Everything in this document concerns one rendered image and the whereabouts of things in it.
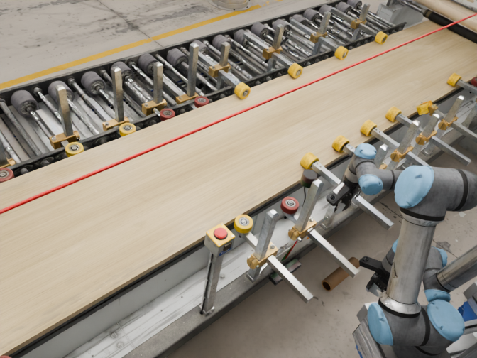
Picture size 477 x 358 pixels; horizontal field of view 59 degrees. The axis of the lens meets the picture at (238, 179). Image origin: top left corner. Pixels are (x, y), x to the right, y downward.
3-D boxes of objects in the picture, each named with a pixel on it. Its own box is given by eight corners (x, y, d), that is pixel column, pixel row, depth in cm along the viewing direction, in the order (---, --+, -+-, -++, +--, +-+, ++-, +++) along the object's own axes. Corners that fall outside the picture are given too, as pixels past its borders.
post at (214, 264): (214, 310, 174) (227, 248, 142) (204, 317, 171) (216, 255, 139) (206, 302, 176) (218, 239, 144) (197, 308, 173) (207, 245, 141)
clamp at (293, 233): (314, 229, 196) (317, 222, 192) (294, 243, 189) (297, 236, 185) (305, 221, 198) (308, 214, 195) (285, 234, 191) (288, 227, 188)
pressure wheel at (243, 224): (248, 230, 193) (253, 214, 185) (248, 244, 187) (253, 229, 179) (231, 228, 192) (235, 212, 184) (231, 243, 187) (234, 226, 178)
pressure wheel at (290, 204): (297, 219, 201) (302, 204, 193) (284, 227, 197) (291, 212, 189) (284, 209, 205) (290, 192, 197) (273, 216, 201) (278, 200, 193)
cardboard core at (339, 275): (361, 263, 278) (333, 287, 262) (358, 269, 284) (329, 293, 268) (352, 254, 282) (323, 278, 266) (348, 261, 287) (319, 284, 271)
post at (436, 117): (404, 177, 259) (442, 114, 224) (401, 179, 257) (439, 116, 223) (399, 173, 260) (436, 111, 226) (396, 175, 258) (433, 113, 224)
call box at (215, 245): (232, 249, 142) (236, 236, 137) (216, 260, 139) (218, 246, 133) (219, 236, 146) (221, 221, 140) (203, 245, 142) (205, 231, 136)
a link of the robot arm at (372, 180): (396, 183, 147) (387, 161, 155) (365, 180, 146) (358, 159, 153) (387, 198, 153) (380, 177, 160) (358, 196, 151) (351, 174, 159)
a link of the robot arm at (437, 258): (442, 282, 153) (412, 276, 152) (436, 256, 160) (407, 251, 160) (453, 270, 147) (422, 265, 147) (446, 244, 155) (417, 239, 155)
